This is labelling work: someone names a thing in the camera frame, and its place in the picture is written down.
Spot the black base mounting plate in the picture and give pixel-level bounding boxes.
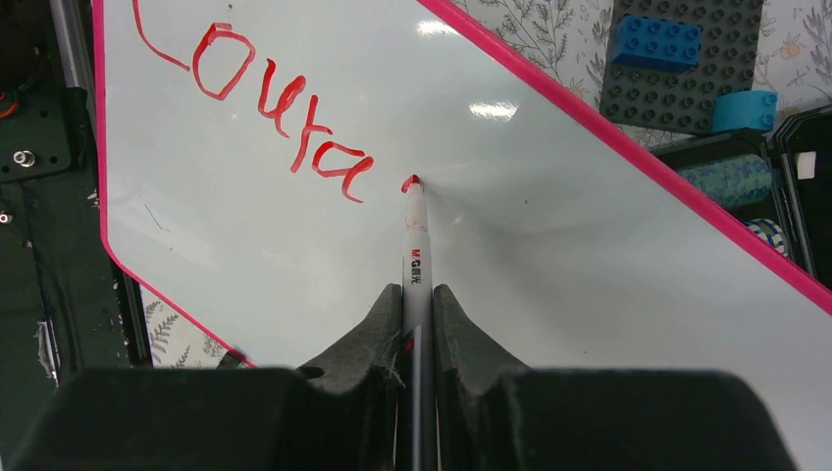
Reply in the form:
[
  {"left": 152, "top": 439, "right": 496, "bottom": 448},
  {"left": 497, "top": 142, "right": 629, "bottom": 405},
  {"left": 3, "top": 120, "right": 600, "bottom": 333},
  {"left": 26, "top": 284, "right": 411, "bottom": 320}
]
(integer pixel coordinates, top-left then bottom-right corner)
[{"left": 0, "top": 0, "right": 154, "bottom": 424}]

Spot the dark grey lego baseplate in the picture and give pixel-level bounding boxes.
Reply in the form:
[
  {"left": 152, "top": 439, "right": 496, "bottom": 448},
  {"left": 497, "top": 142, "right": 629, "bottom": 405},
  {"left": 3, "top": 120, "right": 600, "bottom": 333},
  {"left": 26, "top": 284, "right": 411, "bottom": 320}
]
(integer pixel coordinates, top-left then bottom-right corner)
[{"left": 599, "top": 0, "right": 762, "bottom": 135}]

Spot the black poker chip case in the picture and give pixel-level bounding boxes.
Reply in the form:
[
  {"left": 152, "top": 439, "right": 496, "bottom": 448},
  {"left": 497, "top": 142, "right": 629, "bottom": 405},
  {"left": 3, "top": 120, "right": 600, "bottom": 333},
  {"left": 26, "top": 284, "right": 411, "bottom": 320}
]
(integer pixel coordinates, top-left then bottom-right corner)
[{"left": 653, "top": 105, "right": 831, "bottom": 287}]

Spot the blue lego brick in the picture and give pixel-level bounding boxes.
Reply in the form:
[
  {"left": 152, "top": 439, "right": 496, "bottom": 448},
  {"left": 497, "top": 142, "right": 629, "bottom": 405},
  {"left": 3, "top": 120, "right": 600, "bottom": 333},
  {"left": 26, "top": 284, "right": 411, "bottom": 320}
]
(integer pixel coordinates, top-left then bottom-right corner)
[{"left": 607, "top": 16, "right": 702, "bottom": 74}]

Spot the black whiteboard clip lower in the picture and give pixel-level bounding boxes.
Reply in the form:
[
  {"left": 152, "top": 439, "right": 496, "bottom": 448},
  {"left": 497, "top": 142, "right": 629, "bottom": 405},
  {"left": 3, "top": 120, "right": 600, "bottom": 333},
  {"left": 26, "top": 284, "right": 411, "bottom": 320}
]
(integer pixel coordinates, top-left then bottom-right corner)
[{"left": 217, "top": 350, "right": 250, "bottom": 369}]

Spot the white red marker pen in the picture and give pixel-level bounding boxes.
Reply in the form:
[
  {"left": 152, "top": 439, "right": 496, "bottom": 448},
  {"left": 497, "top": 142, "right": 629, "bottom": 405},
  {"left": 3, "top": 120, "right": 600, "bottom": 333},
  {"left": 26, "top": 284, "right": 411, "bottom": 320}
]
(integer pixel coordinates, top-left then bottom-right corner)
[{"left": 395, "top": 175, "right": 439, "bottom": 470}]

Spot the light blue round brick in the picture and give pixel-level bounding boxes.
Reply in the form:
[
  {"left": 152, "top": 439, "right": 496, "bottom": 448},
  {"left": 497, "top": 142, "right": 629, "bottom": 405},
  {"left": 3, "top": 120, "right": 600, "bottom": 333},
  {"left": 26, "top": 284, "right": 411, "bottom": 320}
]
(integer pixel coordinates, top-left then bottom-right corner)
[{"left": 710, "top": 90, "right": 778, "bottom": 133}]

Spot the pink framed whiteboard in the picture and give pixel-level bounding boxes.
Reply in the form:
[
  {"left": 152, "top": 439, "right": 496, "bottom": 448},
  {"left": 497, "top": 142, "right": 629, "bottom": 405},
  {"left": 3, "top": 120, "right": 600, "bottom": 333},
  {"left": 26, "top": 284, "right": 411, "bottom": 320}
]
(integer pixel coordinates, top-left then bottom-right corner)
[{"left": 93, "top": 1, "right": 831, "bottom": 470}]

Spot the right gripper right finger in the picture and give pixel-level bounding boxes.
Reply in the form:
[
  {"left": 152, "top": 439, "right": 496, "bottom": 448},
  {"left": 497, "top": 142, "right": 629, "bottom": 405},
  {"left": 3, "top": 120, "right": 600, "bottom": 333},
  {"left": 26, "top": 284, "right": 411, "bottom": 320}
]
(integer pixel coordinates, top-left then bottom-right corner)
[{"left": 433, "top": 285, "right": 527, "bottom": 470}]

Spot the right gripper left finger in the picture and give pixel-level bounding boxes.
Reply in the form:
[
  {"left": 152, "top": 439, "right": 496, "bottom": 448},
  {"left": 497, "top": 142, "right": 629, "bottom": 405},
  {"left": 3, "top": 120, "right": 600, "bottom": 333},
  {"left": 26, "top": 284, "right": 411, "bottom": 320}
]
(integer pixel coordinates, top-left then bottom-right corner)
[{"left": 295, "top": 284, "right": 402, "bottom": 470}]

